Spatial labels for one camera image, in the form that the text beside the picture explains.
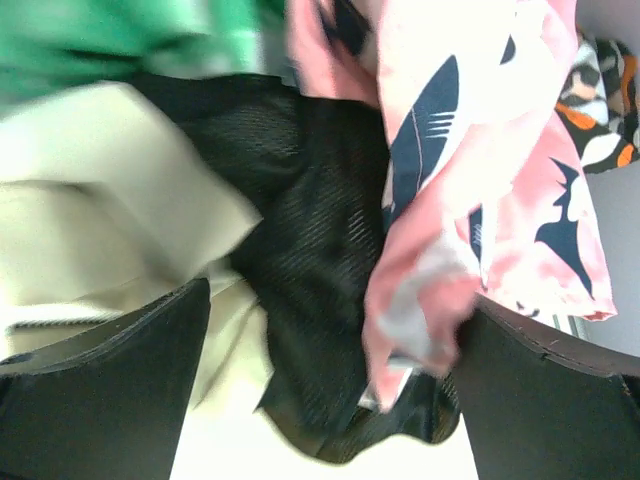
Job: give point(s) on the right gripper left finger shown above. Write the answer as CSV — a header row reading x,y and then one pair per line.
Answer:
x,y
108,403

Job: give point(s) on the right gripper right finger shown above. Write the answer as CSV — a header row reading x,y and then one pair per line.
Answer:
x,y
540,404

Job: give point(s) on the beige jacket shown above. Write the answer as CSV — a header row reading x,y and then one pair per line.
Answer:
x,y
105,205

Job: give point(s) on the pink patterned cloth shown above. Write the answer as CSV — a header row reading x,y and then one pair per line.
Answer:
x,y
485,193

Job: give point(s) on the black mesh cloth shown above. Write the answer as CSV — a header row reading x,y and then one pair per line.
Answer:
x,y
314,169

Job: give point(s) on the black orange patterned cloth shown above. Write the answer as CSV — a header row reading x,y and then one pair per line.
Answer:
x,y
599,104

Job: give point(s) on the green white tie-dye cloth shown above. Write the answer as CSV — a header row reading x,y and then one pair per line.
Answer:
x,y
50,45

